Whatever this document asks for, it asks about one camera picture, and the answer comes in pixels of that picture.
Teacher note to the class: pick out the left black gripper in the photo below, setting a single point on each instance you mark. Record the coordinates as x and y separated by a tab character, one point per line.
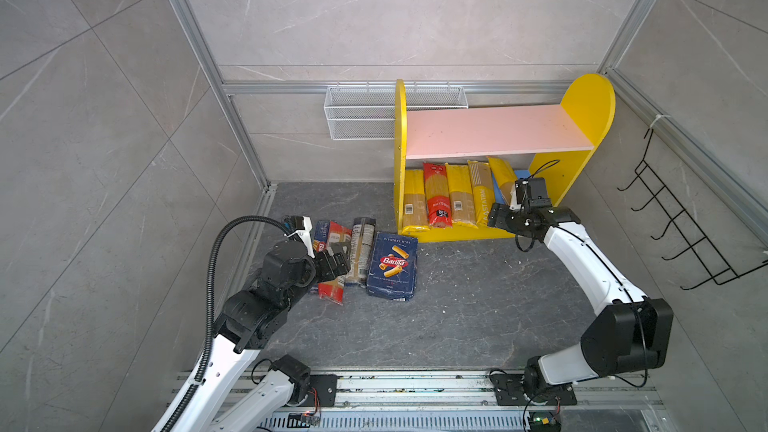
340	262

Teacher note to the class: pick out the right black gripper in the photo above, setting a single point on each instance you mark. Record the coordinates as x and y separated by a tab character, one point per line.
497	216

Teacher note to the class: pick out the red blue spaghetti pack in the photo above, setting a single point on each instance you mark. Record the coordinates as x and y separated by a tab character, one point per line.
331	243

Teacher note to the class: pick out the yellow spaghetti pack white lettering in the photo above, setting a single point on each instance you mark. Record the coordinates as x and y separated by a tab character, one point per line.
482	190

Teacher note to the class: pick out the yellow spaghetti pack barcode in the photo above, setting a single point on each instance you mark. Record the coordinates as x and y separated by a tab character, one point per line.
461	195

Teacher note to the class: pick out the dark label spaghetti pack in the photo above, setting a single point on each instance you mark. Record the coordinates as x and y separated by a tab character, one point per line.
362	241

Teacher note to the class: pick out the blue Barilla pasta bag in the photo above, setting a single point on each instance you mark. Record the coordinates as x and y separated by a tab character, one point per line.
393	267

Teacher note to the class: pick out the yellow spaghetti pack top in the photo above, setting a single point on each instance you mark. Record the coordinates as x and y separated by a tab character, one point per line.
414	215

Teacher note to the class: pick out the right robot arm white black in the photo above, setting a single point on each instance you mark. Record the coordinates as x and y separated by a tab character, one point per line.
630	331

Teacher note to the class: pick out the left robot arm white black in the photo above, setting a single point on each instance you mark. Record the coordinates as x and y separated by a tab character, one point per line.
241	331

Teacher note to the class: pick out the yellow pink blue shelf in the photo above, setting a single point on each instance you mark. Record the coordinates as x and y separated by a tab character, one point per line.
560	138

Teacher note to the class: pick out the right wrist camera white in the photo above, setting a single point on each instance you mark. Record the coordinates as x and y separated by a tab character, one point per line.
517	196

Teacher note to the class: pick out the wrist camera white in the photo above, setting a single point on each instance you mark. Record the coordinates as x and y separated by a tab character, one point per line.
301	229
517	196

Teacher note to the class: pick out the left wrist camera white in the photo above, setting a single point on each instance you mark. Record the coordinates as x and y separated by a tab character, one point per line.
301	229

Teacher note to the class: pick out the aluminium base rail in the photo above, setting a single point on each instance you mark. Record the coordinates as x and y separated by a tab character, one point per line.
465	400

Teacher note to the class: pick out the white wire mesh basket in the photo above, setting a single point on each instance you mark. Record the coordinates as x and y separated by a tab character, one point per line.
368	113

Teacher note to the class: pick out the black wire hook rack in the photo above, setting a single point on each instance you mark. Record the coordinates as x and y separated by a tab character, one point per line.
678	218

